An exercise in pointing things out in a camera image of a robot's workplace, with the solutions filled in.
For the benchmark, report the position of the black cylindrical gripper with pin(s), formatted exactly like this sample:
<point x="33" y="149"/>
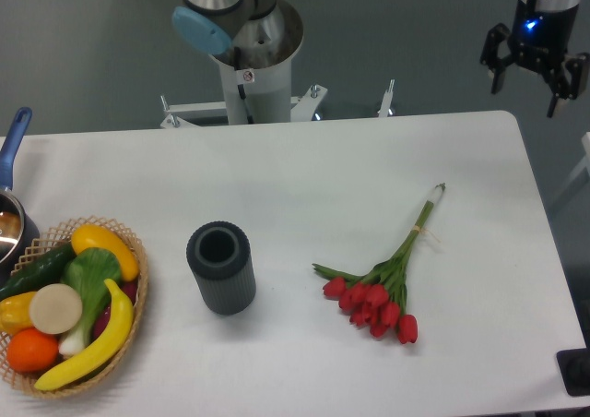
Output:
<point x="539" y="37"/>

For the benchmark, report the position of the red tulip bouquet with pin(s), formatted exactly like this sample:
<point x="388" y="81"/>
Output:
<point x="377" y="300"/>

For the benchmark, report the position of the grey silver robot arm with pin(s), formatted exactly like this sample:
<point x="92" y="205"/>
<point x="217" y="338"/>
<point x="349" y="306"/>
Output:
<point x="254" y="41"/>

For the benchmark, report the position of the white furniture piece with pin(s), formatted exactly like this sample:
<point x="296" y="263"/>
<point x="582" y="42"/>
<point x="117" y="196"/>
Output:
<point x="577" y="178"/>

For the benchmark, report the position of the black device at table edge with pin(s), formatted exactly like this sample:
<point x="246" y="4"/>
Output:
<point x="574" y="371"/>

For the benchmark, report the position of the dark grey ribbed vase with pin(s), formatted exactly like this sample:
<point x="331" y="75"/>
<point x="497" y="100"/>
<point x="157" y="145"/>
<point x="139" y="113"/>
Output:
<point x="219" y="256"/>

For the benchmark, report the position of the dark red vegetable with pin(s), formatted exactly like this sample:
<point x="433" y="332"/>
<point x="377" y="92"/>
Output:
<point x="130" y="290"/>

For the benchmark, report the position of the yellow squash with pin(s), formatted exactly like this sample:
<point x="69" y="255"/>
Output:
<point x="89" y="236"/>

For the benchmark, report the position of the yellow banana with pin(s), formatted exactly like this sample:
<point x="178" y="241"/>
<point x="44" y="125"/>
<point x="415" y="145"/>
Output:
<point x="100" y="351"/>

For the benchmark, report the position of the green bok choy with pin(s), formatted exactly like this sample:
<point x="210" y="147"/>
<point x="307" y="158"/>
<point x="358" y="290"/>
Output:
<point x="86" y="275"/>

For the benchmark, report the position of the woven wicker basket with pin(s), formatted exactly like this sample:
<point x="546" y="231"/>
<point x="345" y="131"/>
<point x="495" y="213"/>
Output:
<point x="54" y="237"/>

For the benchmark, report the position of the dark green cucumber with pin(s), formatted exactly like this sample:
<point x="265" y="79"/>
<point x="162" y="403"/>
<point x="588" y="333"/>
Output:
<point x="45" y="270"/>

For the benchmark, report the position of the beige round disc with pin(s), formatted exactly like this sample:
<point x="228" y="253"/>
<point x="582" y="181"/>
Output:
<point x="55" y="309"/>

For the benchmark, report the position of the yellow bell pepper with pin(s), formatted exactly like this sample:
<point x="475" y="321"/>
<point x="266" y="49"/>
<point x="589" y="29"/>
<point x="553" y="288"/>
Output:
<point x="15" y="314"/>

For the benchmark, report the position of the orange fruit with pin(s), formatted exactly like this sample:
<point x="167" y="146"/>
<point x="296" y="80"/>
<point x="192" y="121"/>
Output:
<point x="31" y="351"/>

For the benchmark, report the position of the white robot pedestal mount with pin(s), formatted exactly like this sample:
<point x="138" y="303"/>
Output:
<point x="261" y="96"/>

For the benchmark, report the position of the blue handled saucepan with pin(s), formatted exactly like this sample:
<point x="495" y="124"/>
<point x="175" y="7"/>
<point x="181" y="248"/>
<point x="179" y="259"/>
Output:
<point x="18" y="230"/>

